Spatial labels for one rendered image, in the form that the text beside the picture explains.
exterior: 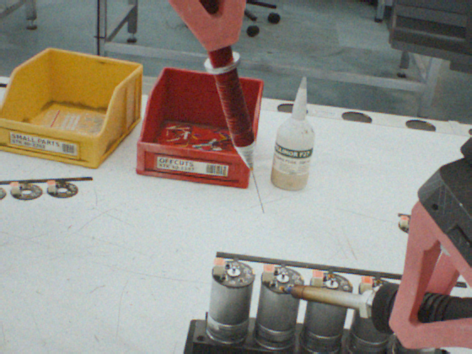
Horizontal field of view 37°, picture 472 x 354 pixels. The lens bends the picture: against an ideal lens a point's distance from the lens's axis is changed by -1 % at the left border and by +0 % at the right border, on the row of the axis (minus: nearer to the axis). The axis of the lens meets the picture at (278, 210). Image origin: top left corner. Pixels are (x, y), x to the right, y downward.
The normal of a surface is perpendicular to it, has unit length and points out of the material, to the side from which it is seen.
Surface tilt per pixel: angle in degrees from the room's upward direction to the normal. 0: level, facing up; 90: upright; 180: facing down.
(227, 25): 101
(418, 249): 108
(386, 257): 0
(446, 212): 90
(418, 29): 90
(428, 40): 90
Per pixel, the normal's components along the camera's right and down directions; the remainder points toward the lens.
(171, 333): 0.12, -0.86
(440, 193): -0.72, 0.26
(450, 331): -0.83, 0.44
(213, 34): 0.35, 0.65
